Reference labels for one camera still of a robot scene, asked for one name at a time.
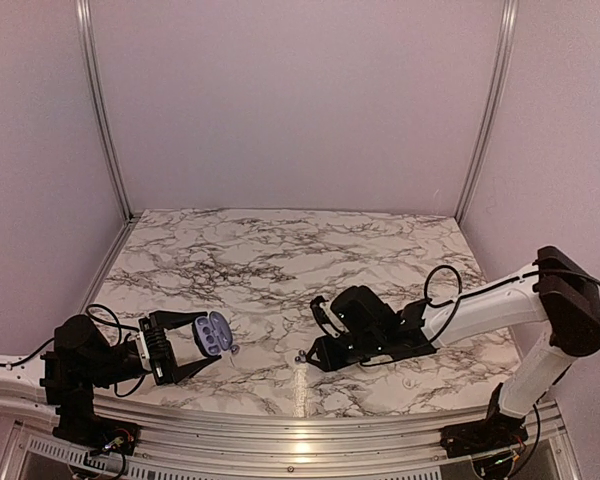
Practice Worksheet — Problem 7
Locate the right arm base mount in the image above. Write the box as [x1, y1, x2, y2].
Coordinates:
[440, 414, 528, 458]

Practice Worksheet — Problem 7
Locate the left aluminium frame post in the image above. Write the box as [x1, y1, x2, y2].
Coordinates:
[75, 0, 134, 223]

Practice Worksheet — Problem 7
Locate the aluminium frame post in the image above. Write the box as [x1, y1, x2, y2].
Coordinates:
[75, 0, 134, 223]
[454, 0, 519, 226]

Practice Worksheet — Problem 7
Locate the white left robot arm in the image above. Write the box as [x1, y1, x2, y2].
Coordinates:
[0, 311, 232, 445]

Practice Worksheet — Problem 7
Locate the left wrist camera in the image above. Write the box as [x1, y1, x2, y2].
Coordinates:
[140, 318, 175, 385]

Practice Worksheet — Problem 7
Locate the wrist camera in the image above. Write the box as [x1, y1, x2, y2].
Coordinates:
[310, 295, 343, 339]
[140, 318, 175, 385]

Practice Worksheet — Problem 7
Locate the purple earbud charging case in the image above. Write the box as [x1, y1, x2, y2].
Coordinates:
[192, 311, 234, 357]

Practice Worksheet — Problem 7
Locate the aluminium front rail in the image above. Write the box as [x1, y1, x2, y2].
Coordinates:
[0, 396, 581, 479]

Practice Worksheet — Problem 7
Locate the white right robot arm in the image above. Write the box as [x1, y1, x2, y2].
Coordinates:
[300, 246, 600, 448]

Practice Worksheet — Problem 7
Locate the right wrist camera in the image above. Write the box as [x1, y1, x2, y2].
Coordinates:
[310, 295, 343, 339]

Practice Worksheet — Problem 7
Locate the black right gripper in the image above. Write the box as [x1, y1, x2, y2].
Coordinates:
[306, 330, 386, 372]

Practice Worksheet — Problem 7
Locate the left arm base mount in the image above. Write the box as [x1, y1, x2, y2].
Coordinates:
[52, 415, 140, 456]

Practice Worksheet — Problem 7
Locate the right aluminium frame post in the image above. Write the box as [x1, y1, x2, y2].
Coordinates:
[454, 0, 519, 226]

